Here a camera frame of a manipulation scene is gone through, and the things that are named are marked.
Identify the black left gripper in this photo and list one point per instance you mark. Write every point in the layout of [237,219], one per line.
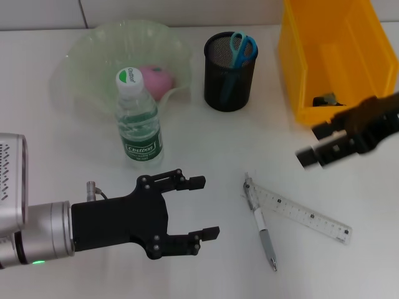
[121,221]

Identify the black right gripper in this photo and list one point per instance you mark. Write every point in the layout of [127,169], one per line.
[374,124]

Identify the green plastic wrapper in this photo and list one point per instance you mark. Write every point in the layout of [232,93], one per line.
[327,99]

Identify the clear plastic ruler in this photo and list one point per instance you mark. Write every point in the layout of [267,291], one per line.
[311,216]

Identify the water bottle green label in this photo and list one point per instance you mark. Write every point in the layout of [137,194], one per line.
[137,124]

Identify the teal blue capped scissors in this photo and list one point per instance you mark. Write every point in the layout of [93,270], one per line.
[238,53]

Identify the pink peach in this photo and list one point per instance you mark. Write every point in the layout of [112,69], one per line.
[159,84]

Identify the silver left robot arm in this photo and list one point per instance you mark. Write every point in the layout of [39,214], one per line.
[43,230]

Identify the grey white ballpoint pen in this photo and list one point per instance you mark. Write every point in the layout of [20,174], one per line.
[260,221]

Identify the black mesh pen cup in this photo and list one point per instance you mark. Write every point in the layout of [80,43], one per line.
[215,93]

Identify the green glass fruit plate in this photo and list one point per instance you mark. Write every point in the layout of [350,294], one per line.
[93,62]

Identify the yellow plastic storage bin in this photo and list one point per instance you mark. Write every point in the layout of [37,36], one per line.
[311,62]

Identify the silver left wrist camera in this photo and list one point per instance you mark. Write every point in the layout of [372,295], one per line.
[11,174]

